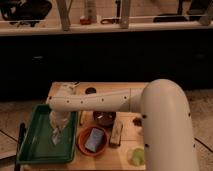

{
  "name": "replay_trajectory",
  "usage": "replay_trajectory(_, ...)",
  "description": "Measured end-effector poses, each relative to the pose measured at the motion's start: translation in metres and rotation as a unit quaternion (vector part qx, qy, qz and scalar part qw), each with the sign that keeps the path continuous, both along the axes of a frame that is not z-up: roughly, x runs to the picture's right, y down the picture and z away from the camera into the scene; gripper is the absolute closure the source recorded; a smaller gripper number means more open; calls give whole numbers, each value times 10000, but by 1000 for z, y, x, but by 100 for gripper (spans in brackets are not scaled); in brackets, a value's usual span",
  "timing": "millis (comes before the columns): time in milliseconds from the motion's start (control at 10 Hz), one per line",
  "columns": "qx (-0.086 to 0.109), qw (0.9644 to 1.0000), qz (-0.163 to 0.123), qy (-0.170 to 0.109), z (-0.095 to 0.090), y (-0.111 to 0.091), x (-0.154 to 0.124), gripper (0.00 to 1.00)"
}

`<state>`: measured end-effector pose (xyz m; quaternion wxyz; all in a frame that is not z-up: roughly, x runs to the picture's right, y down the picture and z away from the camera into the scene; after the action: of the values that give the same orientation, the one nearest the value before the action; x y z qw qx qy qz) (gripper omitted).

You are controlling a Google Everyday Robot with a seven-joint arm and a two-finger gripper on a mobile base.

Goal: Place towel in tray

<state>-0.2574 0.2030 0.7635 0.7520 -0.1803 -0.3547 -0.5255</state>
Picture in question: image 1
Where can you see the small dark round object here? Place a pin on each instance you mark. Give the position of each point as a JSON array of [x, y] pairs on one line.
[[90, 90]]

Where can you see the green plastic tray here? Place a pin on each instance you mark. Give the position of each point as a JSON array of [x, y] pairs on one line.
[[37, 146]]

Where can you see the dark brown bowl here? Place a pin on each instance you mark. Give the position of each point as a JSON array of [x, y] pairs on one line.
[[104, 119]]

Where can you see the black office chair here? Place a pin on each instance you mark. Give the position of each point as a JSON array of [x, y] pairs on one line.
[[30, 12]]

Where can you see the white shelf ledge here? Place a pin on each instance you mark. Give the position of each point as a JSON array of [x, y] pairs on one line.
[[98, 28]]

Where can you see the red object on ledge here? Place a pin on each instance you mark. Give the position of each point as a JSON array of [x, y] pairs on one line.
[[84, 21]]

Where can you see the wooden table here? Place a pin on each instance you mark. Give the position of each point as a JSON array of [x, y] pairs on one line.
[[112, 159]]

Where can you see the white towel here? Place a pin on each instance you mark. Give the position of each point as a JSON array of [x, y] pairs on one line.
[[56, 135]]

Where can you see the blue sponge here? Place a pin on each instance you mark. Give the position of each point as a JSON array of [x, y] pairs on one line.
[[94, 139]]

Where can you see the wooden block brush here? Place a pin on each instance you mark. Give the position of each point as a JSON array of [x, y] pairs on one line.
[[116, 133]]

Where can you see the yellow item beside tray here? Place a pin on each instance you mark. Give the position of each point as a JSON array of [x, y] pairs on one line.
[[80, 118]]

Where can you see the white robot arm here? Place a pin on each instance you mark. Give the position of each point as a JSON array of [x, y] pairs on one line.
[[167, 124]]

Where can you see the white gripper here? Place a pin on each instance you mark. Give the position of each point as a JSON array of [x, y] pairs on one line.
[[59, 119]]

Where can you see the dark red small object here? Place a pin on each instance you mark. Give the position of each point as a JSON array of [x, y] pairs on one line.
[[137, 121]]

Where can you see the orange bowl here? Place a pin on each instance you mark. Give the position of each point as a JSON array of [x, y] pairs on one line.
[[83, 136]]

